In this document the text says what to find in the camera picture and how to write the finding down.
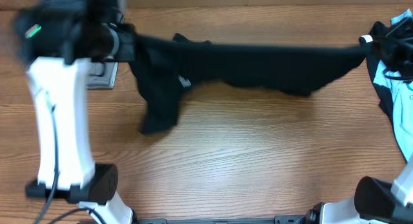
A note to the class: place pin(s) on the light blue t-shirt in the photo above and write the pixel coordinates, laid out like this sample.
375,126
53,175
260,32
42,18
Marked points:
401,86

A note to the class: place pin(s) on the folded grey trousers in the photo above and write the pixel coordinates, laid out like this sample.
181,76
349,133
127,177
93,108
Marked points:
102,76

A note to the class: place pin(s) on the black polo shirt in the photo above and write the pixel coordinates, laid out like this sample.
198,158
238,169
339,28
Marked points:
166,70

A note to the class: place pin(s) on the black garment in pile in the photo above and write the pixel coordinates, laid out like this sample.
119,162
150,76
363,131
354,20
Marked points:
375,70

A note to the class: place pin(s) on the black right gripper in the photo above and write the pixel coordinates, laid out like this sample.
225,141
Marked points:
396,27

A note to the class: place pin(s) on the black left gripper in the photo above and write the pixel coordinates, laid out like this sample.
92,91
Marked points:
126,35

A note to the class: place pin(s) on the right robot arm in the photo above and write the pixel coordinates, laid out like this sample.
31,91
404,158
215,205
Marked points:
374,201

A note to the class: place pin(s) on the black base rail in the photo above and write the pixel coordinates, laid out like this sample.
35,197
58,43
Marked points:
276,220

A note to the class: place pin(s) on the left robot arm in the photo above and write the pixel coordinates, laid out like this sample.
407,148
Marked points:
60,41

